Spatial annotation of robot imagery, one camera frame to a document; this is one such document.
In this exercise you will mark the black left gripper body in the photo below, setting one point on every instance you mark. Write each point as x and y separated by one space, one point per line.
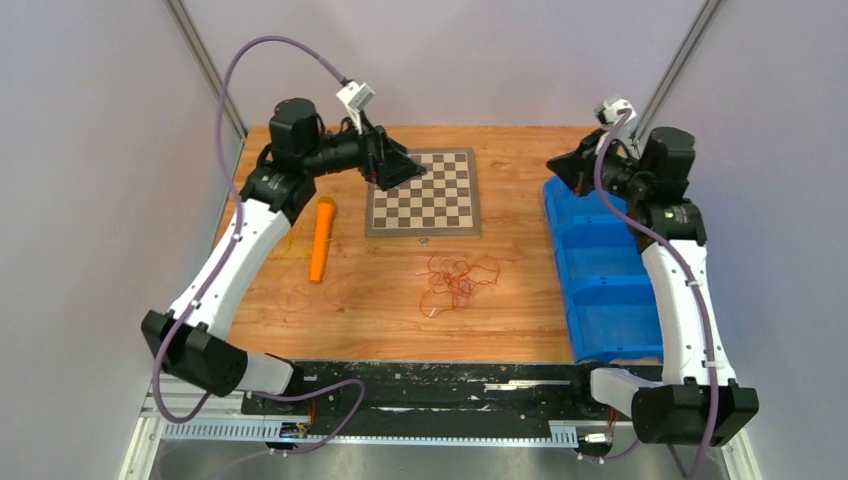
374 169

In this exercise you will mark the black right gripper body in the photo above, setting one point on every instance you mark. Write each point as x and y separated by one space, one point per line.
613 168

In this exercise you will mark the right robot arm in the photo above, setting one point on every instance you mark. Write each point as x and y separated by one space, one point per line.
698 398

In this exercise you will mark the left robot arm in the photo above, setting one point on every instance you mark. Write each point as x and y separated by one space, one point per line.
190 336

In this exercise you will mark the wooden chessboard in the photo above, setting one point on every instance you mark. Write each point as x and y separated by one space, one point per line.
444 201

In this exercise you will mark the orange plastic carrot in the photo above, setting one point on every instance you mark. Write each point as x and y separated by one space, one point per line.
324 219

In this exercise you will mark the blue plastic bin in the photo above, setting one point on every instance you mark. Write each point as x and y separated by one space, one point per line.
610 308

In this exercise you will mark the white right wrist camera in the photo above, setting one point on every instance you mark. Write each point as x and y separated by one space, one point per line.
612 109

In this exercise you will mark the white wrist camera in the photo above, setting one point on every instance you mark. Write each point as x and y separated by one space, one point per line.
612 109
355 96

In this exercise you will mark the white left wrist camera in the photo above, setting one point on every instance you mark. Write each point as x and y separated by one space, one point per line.
355 96

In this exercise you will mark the right aluminium frame post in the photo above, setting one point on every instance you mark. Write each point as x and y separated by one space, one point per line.
684 53

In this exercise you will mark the aluminium frame post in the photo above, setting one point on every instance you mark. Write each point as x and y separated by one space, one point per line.
193 40
684 53

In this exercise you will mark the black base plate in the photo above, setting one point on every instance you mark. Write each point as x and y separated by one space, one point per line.
430 399

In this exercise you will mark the left aluminium frame post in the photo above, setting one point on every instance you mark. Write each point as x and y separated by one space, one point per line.
193 40

